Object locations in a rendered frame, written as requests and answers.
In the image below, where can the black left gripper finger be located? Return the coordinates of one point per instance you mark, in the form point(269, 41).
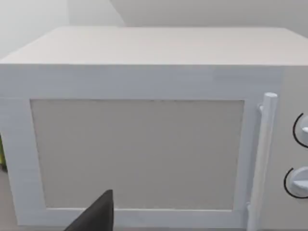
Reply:
point(98, 214)

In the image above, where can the green bottle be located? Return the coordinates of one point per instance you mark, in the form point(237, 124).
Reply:
point(2, 154)

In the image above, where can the microwave oven door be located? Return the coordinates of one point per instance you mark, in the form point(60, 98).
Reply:
point(137, 154)

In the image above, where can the pale microwave oven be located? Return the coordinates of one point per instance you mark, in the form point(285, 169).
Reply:
point(154, 48)

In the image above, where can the white microwave knob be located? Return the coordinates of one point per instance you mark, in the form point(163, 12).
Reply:
point(302, 131)
point(298, 183)

